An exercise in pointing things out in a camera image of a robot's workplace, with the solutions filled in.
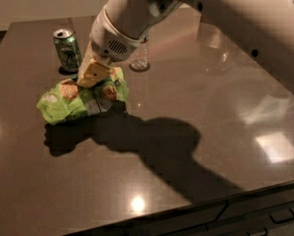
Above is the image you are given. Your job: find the clear plastic water bottle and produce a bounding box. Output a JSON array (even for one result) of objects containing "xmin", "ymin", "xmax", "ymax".
[{"xmin": 129, "ymin": 40, "xmax": 149, "ymax": 72}]

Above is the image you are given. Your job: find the green soda can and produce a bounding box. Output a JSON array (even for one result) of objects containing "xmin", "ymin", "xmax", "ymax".
[{"xmin": 53, "ymin": 29, "xmax": 82, "ymax": 73}]

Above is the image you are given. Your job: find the black drawer handle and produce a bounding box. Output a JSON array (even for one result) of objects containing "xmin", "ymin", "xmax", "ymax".
[{"xmin": 268, "ymin": 208, "xmax": 294, "ymax": 224}]

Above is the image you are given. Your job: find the green rice chip bag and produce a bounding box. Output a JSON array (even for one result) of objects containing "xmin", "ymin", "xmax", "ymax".
[{"xmin": 36, "ymin": 67, "xmax": 129, "ymax": 126}]

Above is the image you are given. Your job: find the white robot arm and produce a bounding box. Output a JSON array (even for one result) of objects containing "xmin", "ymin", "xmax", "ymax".
[{"xmin": 79, "ymin": 0, "xmax": 294, "ymax": 94}]

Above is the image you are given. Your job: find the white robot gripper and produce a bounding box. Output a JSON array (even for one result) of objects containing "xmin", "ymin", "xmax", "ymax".
[{"xmin": 77, "ymin": 5, "xmax": 149, "ymax": 88}]

